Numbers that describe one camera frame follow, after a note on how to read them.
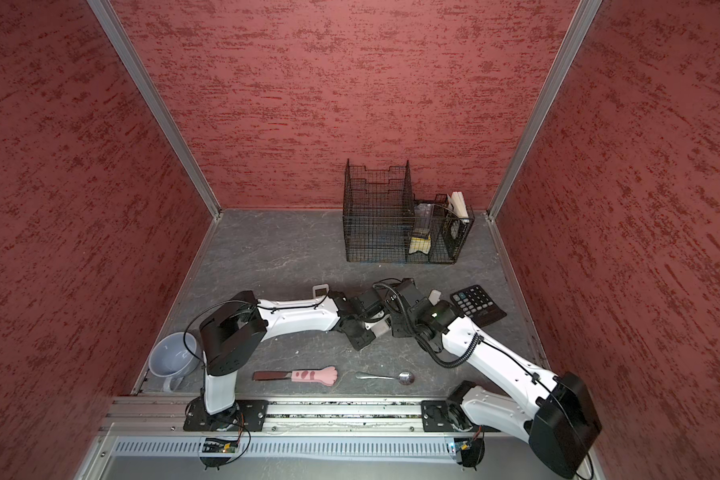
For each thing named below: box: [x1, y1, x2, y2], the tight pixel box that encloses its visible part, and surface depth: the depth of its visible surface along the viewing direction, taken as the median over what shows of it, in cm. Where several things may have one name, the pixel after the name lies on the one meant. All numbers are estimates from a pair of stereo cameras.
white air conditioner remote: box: [312, 284, 329, 299], surface depth 99 cm
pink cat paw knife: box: [252, 366, 339, 386], surface depth 80 cm
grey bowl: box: [148, 332, 200, 392], surface depth 80 cm
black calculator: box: [450, 284, 507, 327], surface depth 97 cm
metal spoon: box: [355, 371, 415, 386], surface depth 81 cm
